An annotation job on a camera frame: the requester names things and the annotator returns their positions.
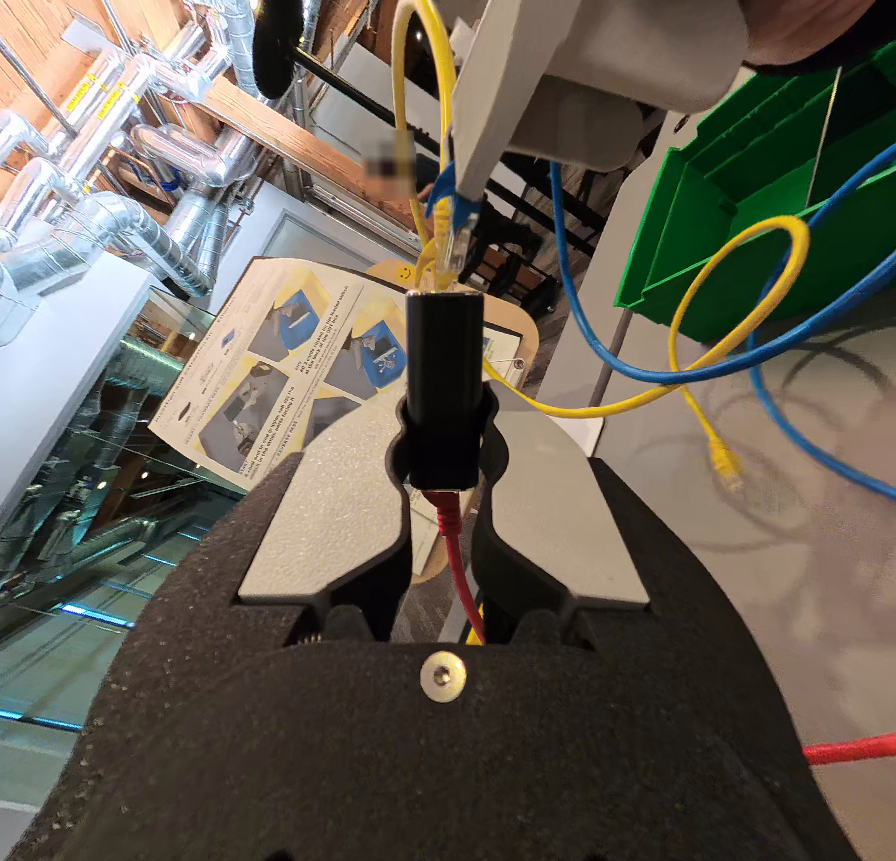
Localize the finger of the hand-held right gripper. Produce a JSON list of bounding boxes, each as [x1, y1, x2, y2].
[[453, 0, 596, 199]]

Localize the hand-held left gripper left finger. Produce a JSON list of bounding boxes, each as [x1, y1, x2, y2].
[[238, 387, 414, 604]]

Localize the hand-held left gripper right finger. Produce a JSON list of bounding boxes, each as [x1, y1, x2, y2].
[[472, 380, 652, 611]]

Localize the red ethernet cable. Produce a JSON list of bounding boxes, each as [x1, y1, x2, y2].
[[419, 489, 896, 768]]

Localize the black ethernet coupler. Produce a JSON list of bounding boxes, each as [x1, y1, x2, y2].
[[405, 290, 486, 492]]

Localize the blue ethernet cable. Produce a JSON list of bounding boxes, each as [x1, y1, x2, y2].
[[425, 126, 896, 502]]

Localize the yellow ethernet cable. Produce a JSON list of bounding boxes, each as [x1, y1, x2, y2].
[[390, 0, 812, 493]]

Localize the person's right hand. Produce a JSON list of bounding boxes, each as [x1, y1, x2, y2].
[[728, 0, 896, 73]]

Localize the printed instruction sheet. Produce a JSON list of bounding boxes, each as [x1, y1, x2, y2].
[[147, 255, 523, 493]]

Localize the wooden board with smiley sticker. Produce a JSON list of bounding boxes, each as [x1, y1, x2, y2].
[[367, 258, 540, 395]]

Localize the green plastic bin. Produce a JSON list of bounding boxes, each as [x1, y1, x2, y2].
[[614, 41, 896, 345]]

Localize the black round brush on pole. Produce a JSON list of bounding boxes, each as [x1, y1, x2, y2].
[[251, 0, 422, 136]]

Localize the glass railing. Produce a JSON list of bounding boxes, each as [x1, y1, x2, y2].
[[0, 291, 247, 736]]

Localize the silver ventilation ducts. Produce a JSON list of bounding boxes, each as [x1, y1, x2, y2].
[[0, 0, 338, 347]]

